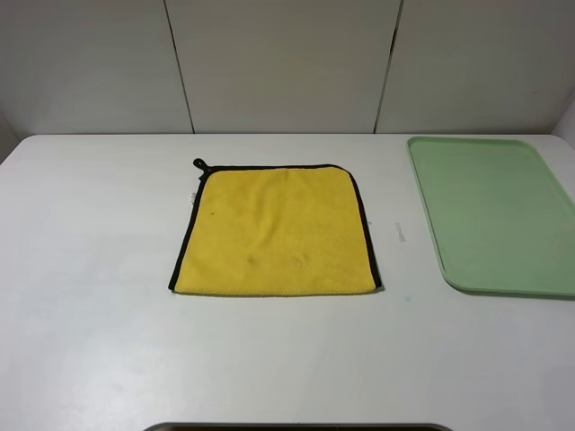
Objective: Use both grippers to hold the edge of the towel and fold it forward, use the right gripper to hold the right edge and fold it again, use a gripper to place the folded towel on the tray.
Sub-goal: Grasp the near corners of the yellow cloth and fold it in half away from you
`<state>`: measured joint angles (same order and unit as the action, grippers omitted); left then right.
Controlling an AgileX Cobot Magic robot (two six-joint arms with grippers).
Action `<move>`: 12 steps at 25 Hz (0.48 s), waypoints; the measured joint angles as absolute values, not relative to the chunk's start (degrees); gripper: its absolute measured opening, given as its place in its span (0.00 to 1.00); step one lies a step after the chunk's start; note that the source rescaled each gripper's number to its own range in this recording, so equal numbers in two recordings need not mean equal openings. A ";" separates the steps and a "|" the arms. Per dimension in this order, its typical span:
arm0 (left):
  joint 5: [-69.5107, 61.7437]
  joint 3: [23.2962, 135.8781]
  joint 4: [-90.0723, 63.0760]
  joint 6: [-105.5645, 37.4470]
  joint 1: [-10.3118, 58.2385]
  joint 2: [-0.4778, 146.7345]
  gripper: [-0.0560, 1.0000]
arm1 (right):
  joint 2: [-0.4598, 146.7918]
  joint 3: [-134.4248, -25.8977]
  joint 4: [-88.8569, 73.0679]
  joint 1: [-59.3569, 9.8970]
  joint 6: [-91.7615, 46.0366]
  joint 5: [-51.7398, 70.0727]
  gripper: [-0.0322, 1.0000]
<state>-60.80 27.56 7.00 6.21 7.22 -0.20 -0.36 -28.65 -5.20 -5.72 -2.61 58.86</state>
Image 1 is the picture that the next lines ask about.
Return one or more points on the light green plastic tray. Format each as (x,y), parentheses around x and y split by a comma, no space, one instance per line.
(500,221)

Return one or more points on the yellow towel with black trim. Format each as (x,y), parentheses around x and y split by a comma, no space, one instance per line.
(296,230)

